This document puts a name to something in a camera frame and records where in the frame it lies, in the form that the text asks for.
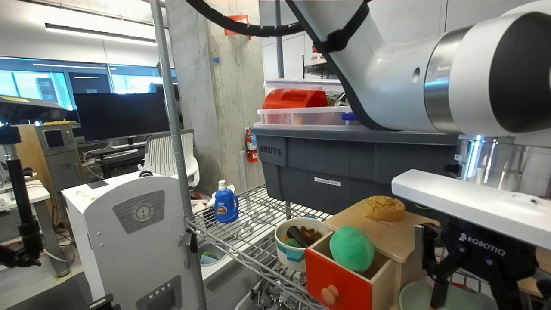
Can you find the white office chair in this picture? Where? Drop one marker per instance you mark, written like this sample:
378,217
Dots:
166,156

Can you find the mint green bowl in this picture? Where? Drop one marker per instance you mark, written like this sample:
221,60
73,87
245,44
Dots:
414,298

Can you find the white grey controller cabinet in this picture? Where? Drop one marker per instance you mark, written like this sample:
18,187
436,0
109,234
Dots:
132,246

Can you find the wooden box with red drawer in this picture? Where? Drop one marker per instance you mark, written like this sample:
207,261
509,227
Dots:
397,234

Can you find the clear plastic lidded bin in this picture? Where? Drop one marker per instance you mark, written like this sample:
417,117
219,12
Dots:
299,115

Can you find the beige computer case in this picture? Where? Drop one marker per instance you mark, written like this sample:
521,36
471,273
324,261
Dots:
52,160

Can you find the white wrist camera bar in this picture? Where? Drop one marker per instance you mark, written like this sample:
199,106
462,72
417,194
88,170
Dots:
476,206

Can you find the white pot with teal band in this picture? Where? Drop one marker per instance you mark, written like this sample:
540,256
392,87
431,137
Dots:
290,254

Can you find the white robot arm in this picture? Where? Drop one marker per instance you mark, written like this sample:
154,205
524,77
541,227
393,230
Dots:
402,74

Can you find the red fire extinguisher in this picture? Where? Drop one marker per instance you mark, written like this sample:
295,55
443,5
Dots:
252,146

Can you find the orange plastic container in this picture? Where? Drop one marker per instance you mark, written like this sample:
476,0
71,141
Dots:
293,98

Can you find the black camera stand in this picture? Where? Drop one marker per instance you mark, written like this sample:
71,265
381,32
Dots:
23,199

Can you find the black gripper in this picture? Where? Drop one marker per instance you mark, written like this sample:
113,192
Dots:
488,254

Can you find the yellow toy donut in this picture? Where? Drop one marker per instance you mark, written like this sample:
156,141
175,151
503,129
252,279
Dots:
385,208

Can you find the green plush ball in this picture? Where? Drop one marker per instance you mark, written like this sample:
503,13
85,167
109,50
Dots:
352,248

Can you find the grey BRUTE storage tote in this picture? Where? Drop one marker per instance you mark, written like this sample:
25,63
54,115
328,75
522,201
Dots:
345,172

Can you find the blue detergent bottle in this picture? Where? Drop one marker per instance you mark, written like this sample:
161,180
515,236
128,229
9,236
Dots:
226,206

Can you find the brown toy food pieces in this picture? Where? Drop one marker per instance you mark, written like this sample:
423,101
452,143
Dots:
304,234

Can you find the black computer monitor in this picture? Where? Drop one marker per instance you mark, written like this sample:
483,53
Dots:
121,113

